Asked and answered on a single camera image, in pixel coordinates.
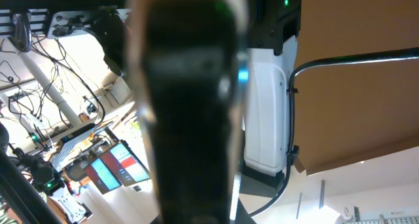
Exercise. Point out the black smartphone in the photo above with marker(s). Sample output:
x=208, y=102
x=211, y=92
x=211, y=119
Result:
x=188, y=64

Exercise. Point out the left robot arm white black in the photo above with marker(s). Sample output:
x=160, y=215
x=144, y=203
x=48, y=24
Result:
x=272, y=49

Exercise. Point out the computer monitors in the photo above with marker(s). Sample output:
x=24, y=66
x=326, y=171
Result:
x=116, y=167

